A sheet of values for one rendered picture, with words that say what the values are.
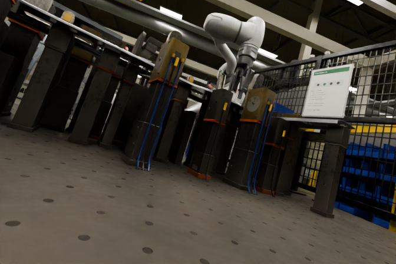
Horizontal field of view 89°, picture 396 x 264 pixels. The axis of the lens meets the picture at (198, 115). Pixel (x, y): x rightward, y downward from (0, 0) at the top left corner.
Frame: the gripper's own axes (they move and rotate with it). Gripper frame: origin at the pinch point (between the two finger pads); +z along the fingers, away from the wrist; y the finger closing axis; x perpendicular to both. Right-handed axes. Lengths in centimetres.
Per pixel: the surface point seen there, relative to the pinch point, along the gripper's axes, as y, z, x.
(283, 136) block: 24.3, 12.8, 7.4
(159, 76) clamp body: 21.9, 11.2, -42.9
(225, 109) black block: 21.4, 12.0, -19.5
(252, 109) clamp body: 21.4, 8.0, -8.3
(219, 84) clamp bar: -13.9, -8.4, -1.3
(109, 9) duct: -1174, -555, -99
